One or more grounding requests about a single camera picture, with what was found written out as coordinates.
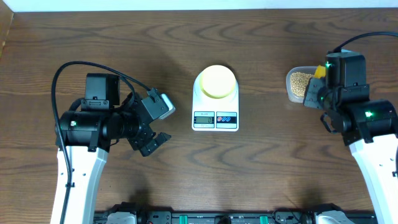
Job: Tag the soybeans in container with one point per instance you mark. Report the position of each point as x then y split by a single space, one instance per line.
299 82

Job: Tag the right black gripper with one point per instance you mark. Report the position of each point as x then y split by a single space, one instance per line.
310 99

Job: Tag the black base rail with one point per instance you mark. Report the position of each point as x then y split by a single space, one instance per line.
325 213

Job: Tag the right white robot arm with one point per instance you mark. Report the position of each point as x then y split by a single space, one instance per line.
368 127

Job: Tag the yellow plastic bowl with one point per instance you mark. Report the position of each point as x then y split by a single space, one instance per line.
217 81

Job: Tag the white digital kitchen scale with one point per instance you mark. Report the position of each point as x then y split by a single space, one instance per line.
217 115

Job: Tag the clear plastic bean container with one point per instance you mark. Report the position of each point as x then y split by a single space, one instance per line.
291 96

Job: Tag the yellow measuring scoop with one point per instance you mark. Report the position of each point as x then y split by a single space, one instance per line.
320 72

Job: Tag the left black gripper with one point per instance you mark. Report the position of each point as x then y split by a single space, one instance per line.
140 139

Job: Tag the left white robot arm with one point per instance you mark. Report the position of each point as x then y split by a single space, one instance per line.
87 131

